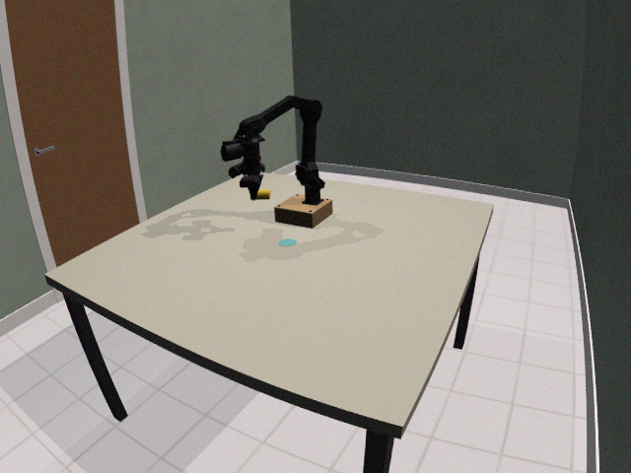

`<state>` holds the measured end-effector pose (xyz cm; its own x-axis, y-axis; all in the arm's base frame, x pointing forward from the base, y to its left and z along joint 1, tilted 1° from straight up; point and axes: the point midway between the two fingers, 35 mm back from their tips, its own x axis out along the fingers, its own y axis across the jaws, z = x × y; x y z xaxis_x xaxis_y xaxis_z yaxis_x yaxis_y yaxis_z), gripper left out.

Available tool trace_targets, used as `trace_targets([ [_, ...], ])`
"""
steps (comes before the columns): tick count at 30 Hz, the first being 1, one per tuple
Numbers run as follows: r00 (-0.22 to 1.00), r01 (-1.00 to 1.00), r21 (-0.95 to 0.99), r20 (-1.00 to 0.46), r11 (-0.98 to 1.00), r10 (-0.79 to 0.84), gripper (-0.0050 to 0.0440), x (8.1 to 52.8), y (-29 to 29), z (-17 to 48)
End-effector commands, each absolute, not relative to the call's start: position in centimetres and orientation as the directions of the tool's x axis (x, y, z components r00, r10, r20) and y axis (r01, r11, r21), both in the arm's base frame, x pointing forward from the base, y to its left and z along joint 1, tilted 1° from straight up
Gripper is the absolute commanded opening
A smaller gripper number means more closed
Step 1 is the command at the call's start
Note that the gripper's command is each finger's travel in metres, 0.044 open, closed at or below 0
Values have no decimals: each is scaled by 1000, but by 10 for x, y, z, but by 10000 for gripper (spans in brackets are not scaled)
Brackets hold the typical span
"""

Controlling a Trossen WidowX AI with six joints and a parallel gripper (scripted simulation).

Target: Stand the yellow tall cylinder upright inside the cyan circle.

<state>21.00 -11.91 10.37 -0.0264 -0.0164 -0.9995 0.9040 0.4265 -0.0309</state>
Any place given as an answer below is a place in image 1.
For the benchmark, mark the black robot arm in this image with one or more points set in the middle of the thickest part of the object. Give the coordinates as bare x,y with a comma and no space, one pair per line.
310,111

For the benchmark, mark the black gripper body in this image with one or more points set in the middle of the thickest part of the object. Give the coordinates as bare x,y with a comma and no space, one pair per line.
253,171

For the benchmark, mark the yellow cylinder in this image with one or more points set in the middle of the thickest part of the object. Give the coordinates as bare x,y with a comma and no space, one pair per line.
262,194

